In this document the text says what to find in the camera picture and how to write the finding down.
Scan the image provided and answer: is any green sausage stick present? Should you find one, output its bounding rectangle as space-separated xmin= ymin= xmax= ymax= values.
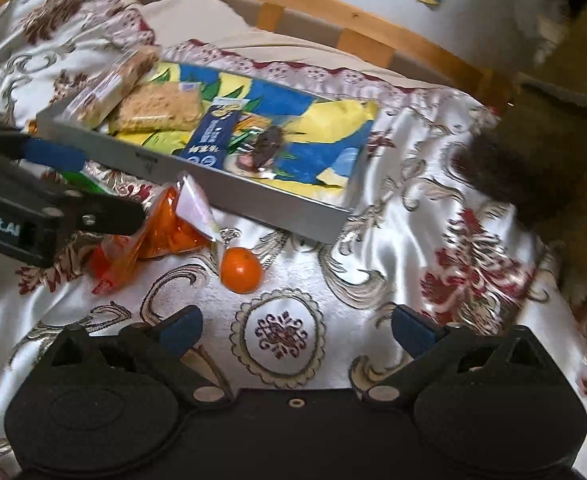
xmin=60 ymin=170 xmax=117 ymax=196

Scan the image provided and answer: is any orange snack bag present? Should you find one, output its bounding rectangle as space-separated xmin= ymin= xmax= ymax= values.
xmin=90 ymin=172 xmax=222 ymax=296

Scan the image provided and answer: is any peanut bar clear pack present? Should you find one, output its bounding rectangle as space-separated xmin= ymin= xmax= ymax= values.
xmin=60 ymin=46 xmax=160 ymax=129

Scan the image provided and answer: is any orange mandarin fruit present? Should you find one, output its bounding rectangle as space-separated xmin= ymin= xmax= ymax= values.
xmin=220 ymin=247 xmax=263 ymax=295

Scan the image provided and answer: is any rice cracker clear pack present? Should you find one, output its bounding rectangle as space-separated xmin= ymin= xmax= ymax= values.
xmin=108 ymin=81 xmax=202 ymax=133

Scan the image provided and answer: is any blue white snack packet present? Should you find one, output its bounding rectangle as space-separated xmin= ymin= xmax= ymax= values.
xmin=180 ymin=98 xmax=245 ymax=169

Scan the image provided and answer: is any dark dried meat packet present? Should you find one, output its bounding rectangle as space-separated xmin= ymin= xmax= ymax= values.
xmin=236 ymin=125 xmax=285 ymax=174

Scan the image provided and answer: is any silver tray with drawing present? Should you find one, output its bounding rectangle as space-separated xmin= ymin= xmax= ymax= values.
xmin=38 ymin=54 xmax=378 ymax=243

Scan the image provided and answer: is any floral satin bedspread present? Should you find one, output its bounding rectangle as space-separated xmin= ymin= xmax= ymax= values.
xmin=0 ymin=0 xmax=587 ymax=479

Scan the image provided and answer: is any cream pillow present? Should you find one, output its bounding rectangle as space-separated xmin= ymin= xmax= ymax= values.
xmin=142 ymin=0 xmax=430 ymax=88

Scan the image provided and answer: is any pile of dark clothes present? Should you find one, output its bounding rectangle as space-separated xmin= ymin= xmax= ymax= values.
xmin=453 ymin=0 xmax=587 ymax=275

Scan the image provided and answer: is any wooden bed frame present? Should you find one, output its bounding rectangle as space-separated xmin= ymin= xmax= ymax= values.
xmin=0 ymin=0 xmax=515 ymax=111

